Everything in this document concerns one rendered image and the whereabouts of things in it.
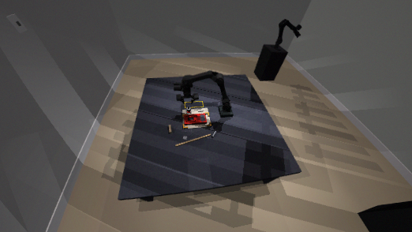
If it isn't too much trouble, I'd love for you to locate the cream flat slab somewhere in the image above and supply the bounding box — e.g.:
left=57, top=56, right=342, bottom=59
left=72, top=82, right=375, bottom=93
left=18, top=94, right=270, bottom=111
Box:
left=182, top=108, right=212, bottom=129

